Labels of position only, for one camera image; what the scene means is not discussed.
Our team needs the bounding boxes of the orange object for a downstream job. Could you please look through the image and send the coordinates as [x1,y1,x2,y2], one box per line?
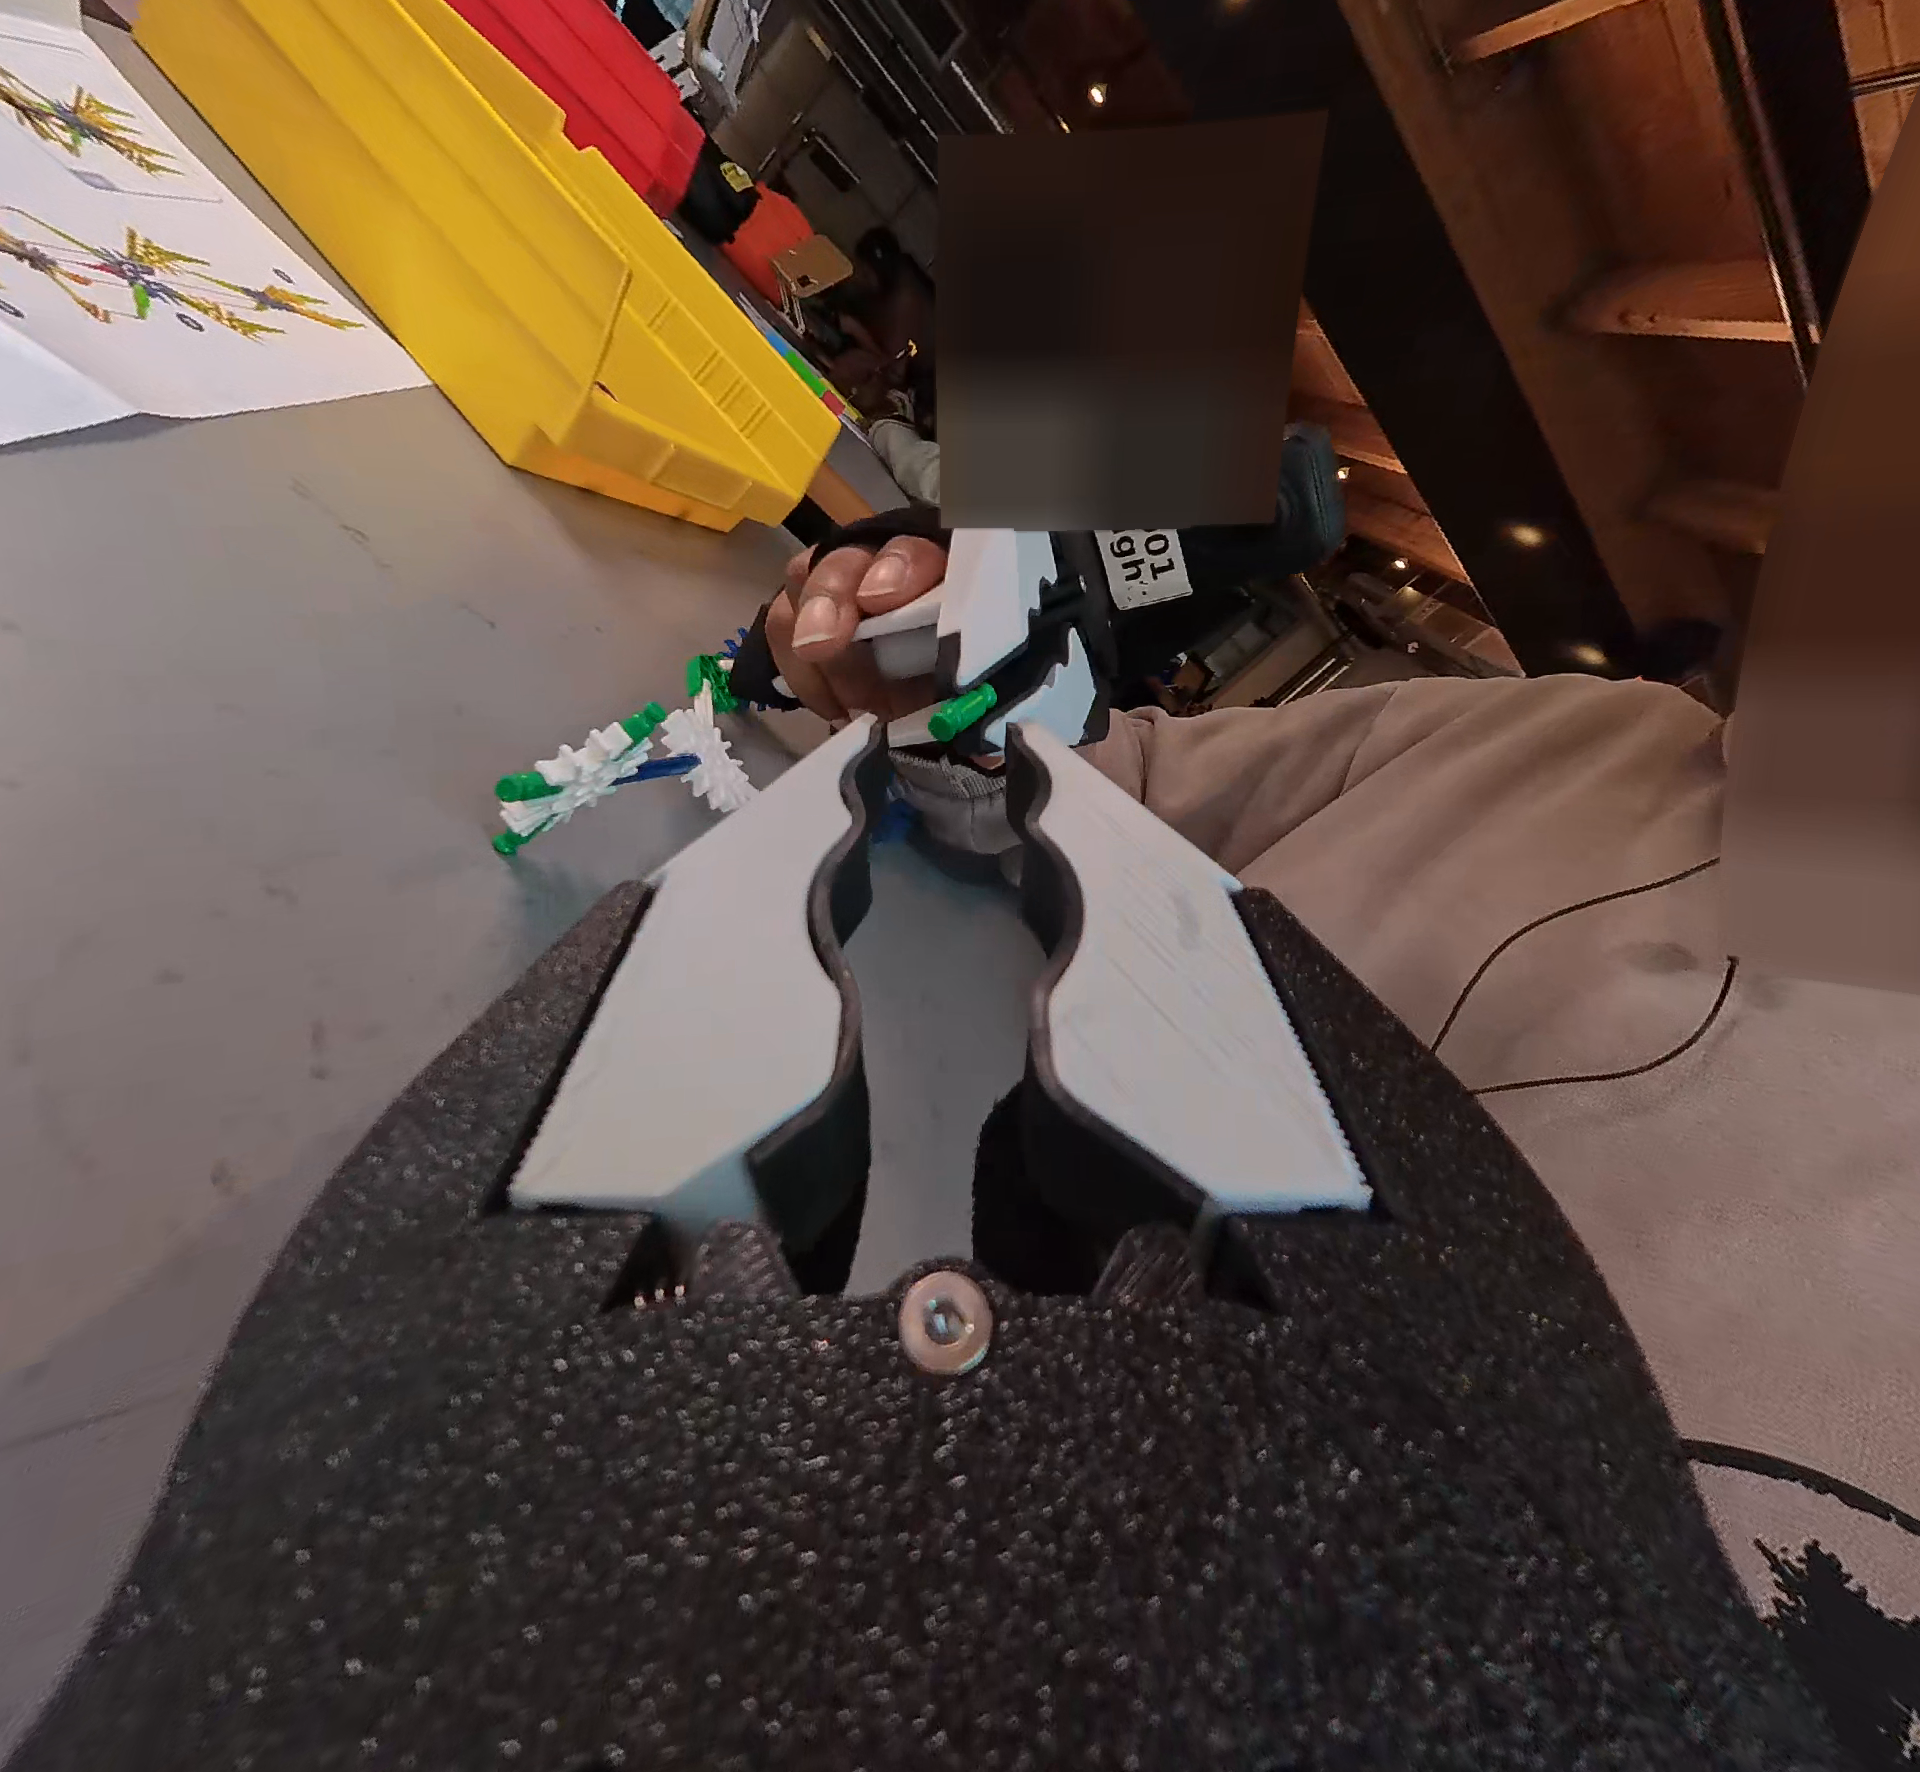
[721,183,819,304]

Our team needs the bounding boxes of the person's right hand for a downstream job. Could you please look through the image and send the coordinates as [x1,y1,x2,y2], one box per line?
[765,536,951,731]

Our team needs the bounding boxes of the yellow plastic bin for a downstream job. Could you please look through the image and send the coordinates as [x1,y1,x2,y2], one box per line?
[136,0,848,532]

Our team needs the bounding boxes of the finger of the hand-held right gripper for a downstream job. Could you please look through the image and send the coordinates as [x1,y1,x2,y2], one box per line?
[930,529,1059,701]

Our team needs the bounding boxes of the person's right forearm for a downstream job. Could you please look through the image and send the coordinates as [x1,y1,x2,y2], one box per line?
[1095,677,1743,1054]

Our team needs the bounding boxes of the white snowflake toy connector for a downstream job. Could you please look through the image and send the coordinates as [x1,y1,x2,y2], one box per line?
[526,716,647,820]
[676,716,762,820]

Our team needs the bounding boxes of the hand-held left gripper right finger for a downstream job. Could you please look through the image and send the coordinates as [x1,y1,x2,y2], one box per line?
[1000,723,1381,1228]

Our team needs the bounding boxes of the printed instruction sheet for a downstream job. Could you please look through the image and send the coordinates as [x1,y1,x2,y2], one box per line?
[0,0,428,448]

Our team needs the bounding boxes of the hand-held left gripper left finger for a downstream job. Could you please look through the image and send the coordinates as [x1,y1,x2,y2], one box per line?
[507,723,902,1232]

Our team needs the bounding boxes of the grey desk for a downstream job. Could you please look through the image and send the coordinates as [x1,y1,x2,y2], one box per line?
[0,302,1202,1715]

